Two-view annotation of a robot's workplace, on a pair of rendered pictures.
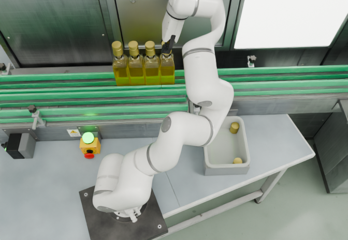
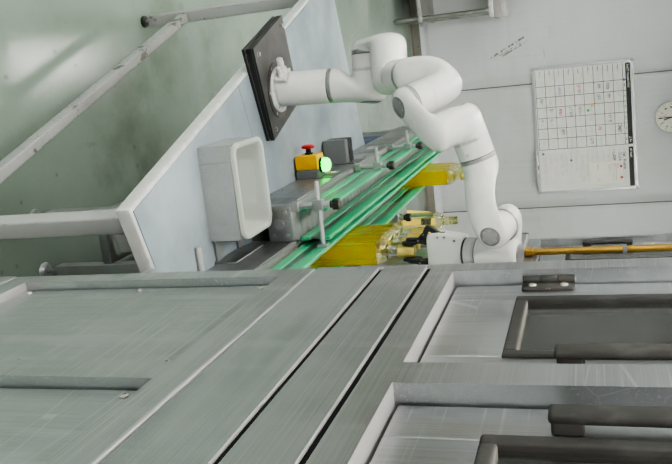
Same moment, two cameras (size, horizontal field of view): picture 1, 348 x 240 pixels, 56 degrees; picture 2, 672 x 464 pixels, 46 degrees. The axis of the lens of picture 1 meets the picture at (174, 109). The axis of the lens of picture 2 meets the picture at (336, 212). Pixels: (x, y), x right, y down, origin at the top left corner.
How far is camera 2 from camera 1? 1.99 m
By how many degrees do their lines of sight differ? 70
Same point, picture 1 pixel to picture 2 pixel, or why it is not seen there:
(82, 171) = (296, 129)
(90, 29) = not seen: hidden behind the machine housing
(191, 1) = (513, 210)
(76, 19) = not seen: hidden behind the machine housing
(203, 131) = (428, 89)
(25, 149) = (344, 141)
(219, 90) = (467, 115)
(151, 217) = (263, 66)
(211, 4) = (503, 218)
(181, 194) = (239, 105)
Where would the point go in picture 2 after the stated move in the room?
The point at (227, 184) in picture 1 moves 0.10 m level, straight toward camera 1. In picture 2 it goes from (210, 127) to (213, 88)
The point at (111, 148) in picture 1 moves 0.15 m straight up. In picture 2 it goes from (288, 168) to (336, 165)
